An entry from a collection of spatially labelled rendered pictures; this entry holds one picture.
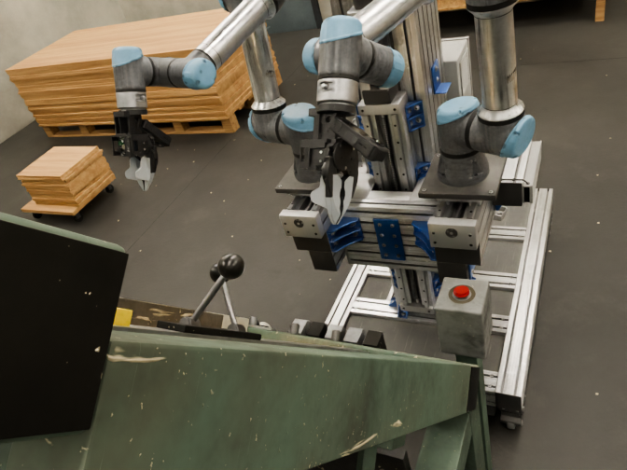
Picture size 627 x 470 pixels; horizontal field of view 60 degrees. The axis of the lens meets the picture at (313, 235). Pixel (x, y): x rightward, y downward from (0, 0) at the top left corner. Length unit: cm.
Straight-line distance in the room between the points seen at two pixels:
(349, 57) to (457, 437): 88
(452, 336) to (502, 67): 68
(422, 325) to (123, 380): 209
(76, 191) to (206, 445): 410
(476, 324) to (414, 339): 90
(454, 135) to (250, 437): 123
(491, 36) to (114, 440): 121
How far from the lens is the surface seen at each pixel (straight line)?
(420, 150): 185
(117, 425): 33
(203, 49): 147
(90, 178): 454
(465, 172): 162
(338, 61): 99
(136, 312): 121
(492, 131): 148
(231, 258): 76
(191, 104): 499
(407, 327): 237
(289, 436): 51
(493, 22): 137
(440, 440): 138
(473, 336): 148
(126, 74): 148
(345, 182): 99
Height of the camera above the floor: 197
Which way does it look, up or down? 36 degrees down
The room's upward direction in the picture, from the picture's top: 18 degrees counter-clockwise
